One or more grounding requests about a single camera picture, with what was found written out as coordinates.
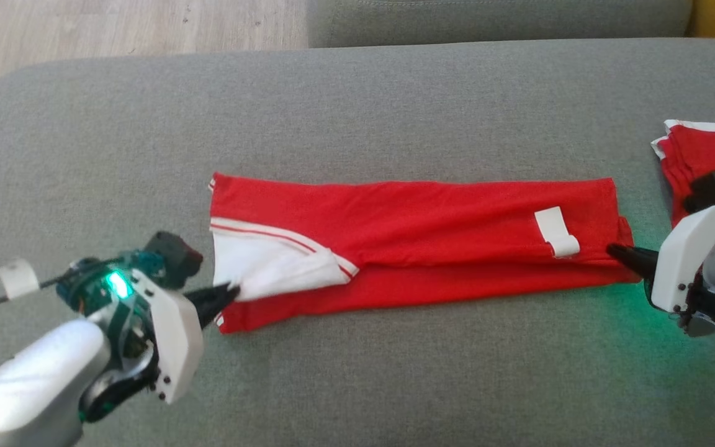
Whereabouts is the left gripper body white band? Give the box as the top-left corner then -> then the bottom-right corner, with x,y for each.
129,267 -> 205,405

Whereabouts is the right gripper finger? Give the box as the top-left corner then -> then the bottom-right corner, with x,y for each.
605,243 -> 660,283

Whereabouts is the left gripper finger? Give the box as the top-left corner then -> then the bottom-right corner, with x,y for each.
185,281 -> 241,331

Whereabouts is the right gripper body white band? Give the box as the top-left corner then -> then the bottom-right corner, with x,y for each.
649,204 -> 715,314

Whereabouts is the red shorts white trim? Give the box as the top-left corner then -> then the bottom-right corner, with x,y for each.
650,119 -> 715,258

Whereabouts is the red basketball jersey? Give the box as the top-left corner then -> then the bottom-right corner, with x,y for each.
207,172 -> 642,335

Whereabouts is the white tape tag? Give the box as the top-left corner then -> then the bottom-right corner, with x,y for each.
0,258 -> 40,300

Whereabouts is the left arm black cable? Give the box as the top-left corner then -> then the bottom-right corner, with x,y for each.
0,264 -> 85,314

